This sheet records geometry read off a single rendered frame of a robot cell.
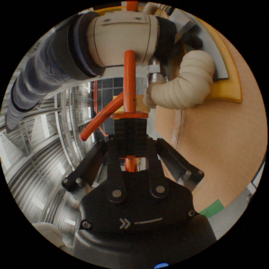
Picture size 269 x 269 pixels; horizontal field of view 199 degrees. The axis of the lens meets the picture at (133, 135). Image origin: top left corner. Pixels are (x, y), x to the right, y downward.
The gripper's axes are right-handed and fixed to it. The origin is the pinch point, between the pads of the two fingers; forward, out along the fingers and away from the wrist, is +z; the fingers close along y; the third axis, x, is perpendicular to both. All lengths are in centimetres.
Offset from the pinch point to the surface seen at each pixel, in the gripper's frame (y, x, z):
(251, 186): 46, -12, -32
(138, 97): 24, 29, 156
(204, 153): 12.7, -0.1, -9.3
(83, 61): -8.5, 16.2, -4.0
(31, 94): -33.2, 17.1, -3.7
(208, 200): 53, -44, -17
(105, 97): -300, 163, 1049
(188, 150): 12.7, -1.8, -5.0
